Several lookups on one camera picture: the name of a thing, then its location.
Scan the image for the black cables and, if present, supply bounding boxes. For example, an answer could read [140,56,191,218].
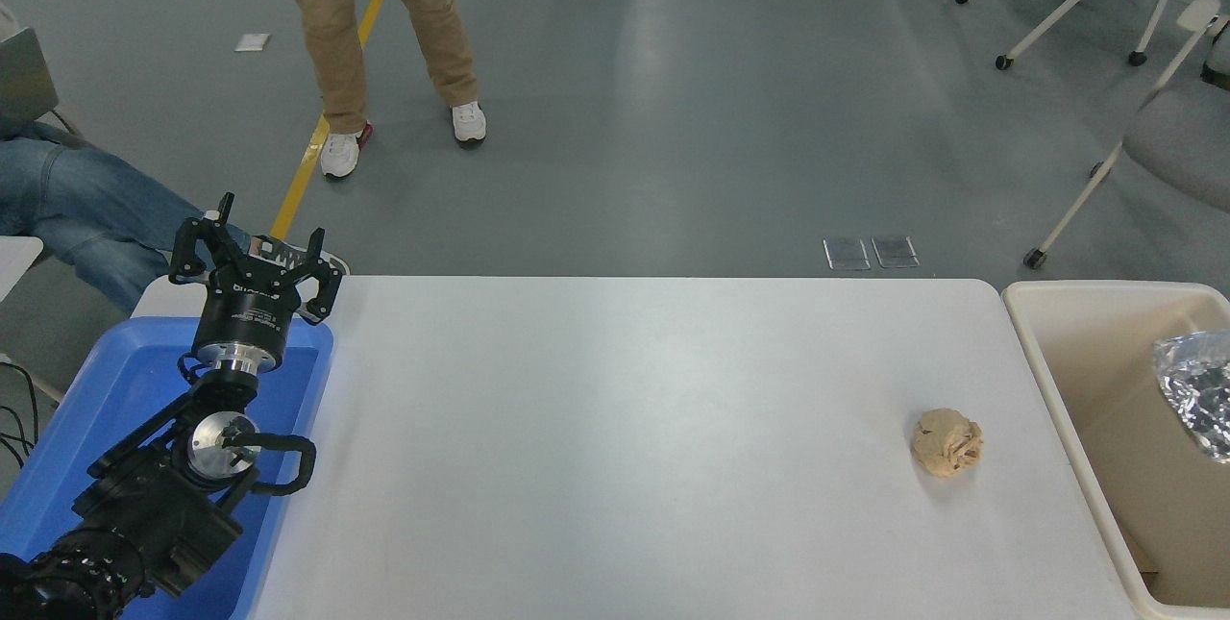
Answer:
[0,360,41,469]

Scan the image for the seated person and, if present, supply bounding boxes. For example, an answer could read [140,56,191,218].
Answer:
[0,0,351,315]

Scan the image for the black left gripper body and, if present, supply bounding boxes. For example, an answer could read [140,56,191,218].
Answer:
[195,260,310,352]

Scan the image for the metal floor socket plate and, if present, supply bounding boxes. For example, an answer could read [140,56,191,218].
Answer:
[872,236,920,269]
[824,237,872,271]

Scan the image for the small white side table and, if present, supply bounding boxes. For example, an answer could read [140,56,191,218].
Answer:
[0,236,45,304]

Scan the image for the blue plastic tray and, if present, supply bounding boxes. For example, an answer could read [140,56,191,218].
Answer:
[0,315,335,620]

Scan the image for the standing person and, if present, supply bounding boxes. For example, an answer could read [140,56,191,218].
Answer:
[262,0,487,181]

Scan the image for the grey-seated wheeled chair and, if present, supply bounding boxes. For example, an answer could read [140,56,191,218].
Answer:
[1022,0,1230,271]

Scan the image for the grey laptop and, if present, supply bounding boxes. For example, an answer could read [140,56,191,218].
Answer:
[0,24,60,136]

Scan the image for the large pale bin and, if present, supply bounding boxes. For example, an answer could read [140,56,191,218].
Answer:
[1001,282,1230,620]

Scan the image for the crumpled tan paper ball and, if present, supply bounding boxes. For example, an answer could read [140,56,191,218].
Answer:
[911,409,985,479]

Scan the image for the foil tray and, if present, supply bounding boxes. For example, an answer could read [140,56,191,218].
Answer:
[1151,330,1230,464]

